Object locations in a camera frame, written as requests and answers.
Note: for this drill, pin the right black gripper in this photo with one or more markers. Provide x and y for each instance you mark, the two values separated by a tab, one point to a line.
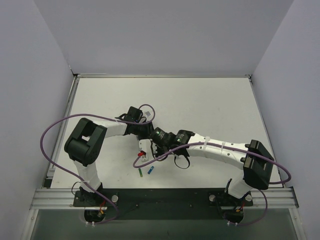
157	149

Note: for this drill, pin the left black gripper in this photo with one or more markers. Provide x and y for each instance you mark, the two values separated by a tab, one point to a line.
146	133

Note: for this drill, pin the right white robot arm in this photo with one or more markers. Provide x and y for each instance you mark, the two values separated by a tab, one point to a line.
253	159

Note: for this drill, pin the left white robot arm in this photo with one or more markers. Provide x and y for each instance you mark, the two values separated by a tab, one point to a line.
84	144

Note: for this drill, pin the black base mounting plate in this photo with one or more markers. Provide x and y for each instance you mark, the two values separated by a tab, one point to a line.
161	203

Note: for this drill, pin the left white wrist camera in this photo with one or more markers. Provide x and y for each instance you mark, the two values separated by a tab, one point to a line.
147	114

